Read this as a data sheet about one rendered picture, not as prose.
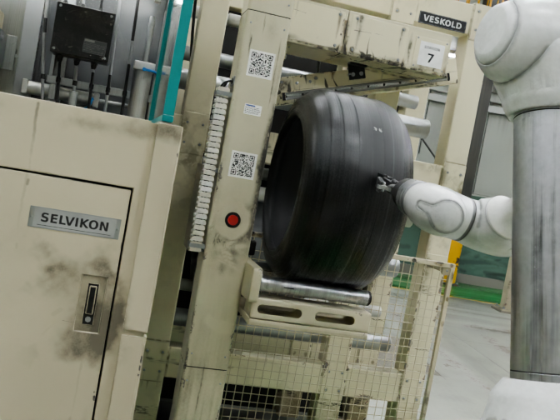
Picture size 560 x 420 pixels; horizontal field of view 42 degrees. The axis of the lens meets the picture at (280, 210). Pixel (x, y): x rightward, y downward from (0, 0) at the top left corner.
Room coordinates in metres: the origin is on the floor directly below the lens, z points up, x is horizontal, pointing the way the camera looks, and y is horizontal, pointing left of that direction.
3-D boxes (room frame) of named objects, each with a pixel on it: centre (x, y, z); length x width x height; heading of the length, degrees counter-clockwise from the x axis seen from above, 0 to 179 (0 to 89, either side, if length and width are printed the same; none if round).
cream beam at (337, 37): (2.53, -0.15, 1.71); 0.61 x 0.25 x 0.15; 104
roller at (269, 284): (2.08, -0.14, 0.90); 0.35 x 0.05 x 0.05; 104
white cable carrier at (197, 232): (2.09, 0.22, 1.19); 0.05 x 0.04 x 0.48; 14
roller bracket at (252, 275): (2.17, 0.07, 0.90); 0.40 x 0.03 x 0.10; 14
